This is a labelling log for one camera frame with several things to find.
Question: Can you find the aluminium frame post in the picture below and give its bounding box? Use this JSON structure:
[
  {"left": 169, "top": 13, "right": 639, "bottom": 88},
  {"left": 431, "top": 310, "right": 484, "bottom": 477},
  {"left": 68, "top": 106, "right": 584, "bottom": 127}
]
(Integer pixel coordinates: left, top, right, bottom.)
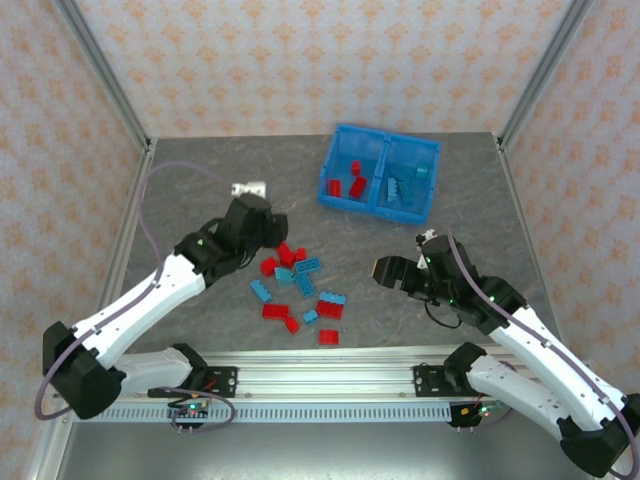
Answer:
[
  {"left": 499, "top": 0, "right": 596, "bottom": 146},
  {"left": 52, "top": 0, "right": 154, "bottom": 151}
]

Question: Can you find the aluminium table side rail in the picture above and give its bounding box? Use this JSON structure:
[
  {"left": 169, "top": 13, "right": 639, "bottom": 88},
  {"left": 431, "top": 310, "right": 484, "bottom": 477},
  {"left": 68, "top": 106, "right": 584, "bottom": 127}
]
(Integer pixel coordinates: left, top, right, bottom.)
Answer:
[
  {"left": 74, "top": 137, "right": 159, "bottom": 361},
  {"left": 494, "top": 133, "right": 574, "bottom": 360}
]

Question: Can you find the grey metal panel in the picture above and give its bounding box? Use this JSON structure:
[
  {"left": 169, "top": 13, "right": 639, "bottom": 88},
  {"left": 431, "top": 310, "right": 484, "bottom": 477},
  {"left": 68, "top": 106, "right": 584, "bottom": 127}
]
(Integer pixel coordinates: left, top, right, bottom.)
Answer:
[{"left": 49, "top": 422, "right": 614, "bottom": 480}]

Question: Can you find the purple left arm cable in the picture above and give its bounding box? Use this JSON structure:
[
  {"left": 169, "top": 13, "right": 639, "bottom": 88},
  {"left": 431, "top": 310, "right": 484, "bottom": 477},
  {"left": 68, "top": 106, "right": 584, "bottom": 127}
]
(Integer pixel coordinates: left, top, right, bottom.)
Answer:
[{"left": 33, "top": 162, "right": 237, "bottom": 436}]

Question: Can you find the aluminium mounting rail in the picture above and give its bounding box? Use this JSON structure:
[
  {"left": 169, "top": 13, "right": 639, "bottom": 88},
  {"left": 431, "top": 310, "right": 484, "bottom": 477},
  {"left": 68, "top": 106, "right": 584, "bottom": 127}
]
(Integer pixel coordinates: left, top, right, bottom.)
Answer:
[{"left": 53, "top": 347, "right": 601, "bottom": 401}]

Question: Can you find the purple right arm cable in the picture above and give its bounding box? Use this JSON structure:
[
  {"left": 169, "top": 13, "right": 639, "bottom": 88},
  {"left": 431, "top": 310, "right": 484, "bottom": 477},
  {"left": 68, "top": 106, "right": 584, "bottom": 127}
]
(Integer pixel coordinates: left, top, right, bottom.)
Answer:
[{"left": 447, "top": 227, "right": 632, "bottom": 479}]

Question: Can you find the blue plastic bin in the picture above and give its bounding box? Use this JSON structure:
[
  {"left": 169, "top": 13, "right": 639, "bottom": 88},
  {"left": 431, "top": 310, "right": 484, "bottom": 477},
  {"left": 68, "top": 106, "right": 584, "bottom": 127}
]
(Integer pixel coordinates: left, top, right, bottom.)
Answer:
[
  {"left": 370, "top": 134, "right": 443, "bottom": 226},
  {"left": 317, "top": 123, "right": 391, "bottom": 216}
]

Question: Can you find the slotted grey cable duct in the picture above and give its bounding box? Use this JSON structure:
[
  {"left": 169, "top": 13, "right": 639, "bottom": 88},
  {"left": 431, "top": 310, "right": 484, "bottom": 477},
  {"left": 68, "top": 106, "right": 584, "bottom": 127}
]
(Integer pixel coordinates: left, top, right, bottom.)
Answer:
[{"left": 94, "top": 404, "right": 451, "bottom": 424}]

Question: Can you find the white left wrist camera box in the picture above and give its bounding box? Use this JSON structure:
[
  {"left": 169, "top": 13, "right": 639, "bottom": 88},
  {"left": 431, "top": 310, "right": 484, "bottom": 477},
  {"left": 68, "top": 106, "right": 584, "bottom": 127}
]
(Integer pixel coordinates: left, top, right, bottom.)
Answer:
[{"left": 230, "top": 182, "right": 268, "bottom": 199}]

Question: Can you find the small circuit board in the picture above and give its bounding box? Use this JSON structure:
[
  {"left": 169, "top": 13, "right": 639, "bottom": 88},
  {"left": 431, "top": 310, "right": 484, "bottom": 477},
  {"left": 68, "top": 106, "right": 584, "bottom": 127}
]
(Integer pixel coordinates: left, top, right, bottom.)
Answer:
[
  {"left": 167, "top": 401, "right": 210, "bottom": 421},
  {"left": 462, "top": 399, "right": 506, "bottom": 420}
]

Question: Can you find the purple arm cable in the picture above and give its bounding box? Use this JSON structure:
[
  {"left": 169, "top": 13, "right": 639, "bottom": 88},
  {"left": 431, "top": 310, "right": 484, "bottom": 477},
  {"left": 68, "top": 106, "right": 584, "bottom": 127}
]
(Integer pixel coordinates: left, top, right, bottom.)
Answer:
[
  {"left": 447, "top": 227, "right": 632, "bottom": 479},
  {"left": 33, "top": 162, "right": 237, "bottom": 436}
]

